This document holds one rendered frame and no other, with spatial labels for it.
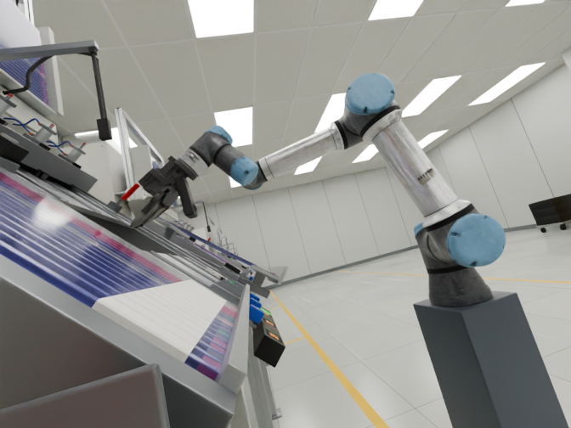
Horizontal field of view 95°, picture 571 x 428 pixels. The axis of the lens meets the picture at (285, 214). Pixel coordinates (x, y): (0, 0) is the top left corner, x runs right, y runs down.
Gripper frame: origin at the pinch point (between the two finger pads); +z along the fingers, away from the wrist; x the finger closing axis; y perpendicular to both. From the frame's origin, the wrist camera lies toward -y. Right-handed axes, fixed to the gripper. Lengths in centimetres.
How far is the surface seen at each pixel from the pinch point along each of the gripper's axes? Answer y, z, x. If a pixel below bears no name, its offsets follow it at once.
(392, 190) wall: -234, -521, -749
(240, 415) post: -61, 29, -30
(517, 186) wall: -391, -560, -449
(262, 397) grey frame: -57, 14, -10
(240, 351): -32, -7, 55
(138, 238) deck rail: 0.7, 3.8, -8.0
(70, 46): 31.7, -21.4, 18.5
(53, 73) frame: 59, -16, -9
